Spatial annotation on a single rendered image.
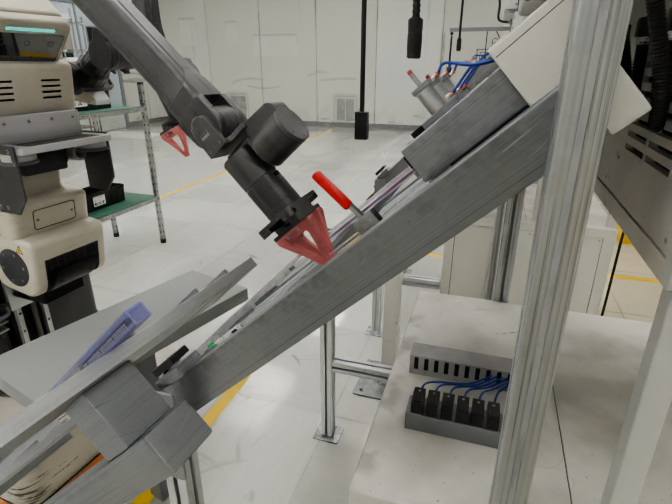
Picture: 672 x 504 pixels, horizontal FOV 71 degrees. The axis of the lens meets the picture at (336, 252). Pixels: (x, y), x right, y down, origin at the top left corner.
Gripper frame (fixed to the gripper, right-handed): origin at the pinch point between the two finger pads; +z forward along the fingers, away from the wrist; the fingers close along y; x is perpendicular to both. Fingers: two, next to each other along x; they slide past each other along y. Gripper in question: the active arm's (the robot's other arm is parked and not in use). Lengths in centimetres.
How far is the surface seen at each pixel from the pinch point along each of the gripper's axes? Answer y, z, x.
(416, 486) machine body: -6.4, 35.1, 10.3
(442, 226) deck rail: -10.0, 4.2, -19.1
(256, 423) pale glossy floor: 59, 37, 100
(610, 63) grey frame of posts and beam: -14.1, 0.5, -39.6
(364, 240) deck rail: -10.0, 0.2, -10.9
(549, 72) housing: -8.0, -1.6, -36.2
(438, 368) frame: 21.1, 33.3, 8.7
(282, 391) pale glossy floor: 78, 38, 98
